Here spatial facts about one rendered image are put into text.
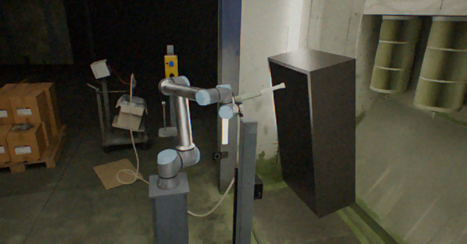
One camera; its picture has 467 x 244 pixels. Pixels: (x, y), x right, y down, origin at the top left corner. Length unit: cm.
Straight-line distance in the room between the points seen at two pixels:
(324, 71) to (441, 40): 110
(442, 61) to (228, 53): 174
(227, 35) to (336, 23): 114
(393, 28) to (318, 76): 138
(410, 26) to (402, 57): 27
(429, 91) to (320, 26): 115
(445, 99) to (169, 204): 231
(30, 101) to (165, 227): 275
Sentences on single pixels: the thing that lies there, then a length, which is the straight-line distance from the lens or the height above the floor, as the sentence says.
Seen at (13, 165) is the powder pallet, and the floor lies 10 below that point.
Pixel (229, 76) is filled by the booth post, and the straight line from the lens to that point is 291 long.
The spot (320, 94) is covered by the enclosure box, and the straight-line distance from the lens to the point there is 199.
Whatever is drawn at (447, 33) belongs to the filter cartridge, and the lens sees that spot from 278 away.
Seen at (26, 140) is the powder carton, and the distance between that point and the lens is 439.
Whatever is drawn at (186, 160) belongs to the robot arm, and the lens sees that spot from 240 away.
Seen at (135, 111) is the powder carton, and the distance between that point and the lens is 430.
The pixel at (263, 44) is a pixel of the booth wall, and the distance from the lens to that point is 296.
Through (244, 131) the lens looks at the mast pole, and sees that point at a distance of 94.
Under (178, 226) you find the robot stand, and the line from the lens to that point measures 258.
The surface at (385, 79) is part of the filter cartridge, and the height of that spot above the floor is 139.
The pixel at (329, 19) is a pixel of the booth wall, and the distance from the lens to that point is 324.
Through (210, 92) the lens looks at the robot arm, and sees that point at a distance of 175.
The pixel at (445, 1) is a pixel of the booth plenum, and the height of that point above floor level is 207.
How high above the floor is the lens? 197
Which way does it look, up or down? 20 degrees down
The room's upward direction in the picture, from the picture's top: 2 degrees clockwise
